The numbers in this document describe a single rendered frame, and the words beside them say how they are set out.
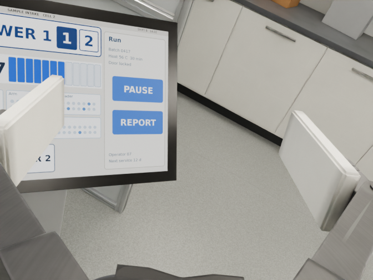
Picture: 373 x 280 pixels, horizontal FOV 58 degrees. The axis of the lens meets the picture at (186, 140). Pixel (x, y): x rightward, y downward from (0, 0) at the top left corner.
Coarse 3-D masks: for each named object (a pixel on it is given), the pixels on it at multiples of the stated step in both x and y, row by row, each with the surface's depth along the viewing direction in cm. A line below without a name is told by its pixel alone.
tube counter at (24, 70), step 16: (0, 64) 51; (16, 64) 52; (32, 64) 53; (48, 64) 55; (64, 64) 56; (80, 64) 57; (96, 64) 58; (0, 80) 51; (16, 80) 52; (32, 80) 54; (64, 80) 56; (80, 80) 57; (96, 80) 58
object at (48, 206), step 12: (36, 192) 70; (48, 192) 72; (60, 192) 73; (36, 204) 73; (48, 204) 74; (60, 204) 76; (36, 216) 76; (48, 216) 77; (60, 216) 79; (48, 228) 80; (60, 228) 82
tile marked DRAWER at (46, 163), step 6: (54, 144) 56; (48, 150) 55; (54, 150) 56; (42, 156) 55; (48, 156) 55; (54, 156) 56; (36, 162) 54; (42, 162) 55; (48, 162) 55; (54, 162) 56; (36, 168) 54; (42, 168) 55; (48, 168) 55; (54, 168) 56
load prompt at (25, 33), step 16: (0, 16) 51; (16, 16) 52; (0, 32) 51; (16, 32) 52; (32, 32) 53; (48, 32) 54; (64, 32) 55; (80, 32) 57; (96, 32) 58; (16, 48) 52; (32, 48) 53; (48, 48) 54; (64, 48) 56; (80, 48) 57; (96, 48) 58
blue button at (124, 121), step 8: (112, 112) 60; (120, 112) 61; (128, 112) 61; (136, 112) 62; (144, 112) 63; (152, 112) 64; (160, 112) 64; (112, 120) 60; (120, 120) 61; (128, 120) 61; (136, 120) 62; (144, 120) 63; (152, 120) 64; (160, 120) 65; (112, 128) 60; (120, 128) 61; (128, 128) 62; (136, 128) 62; (144, 128) 63; (152, 128) 64; (160, 128) 65
